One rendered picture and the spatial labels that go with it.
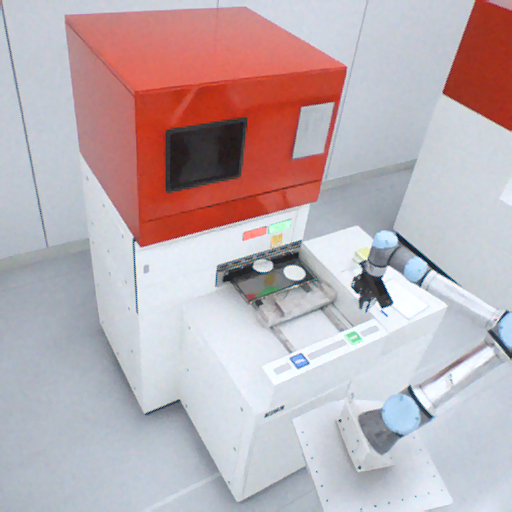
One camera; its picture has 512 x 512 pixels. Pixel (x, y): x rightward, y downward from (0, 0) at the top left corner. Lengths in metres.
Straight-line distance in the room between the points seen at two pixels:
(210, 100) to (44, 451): 1.91
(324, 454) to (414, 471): 0.32
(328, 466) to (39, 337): 2.01
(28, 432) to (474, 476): 2.31
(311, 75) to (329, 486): 1.39
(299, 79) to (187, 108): 0.42
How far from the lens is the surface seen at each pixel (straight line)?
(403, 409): 1.65
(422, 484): 1.97
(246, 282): 2.27
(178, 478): 2.72
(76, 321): 3.35
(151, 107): 1.63
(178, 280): 2.17
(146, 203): 1.79
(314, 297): 2.29
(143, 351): 2.40
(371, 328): 2.13
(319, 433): 1.94
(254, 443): 2.14
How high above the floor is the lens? 2.44
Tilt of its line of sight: 41 degrees down
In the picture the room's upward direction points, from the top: 9 degrees clockwise
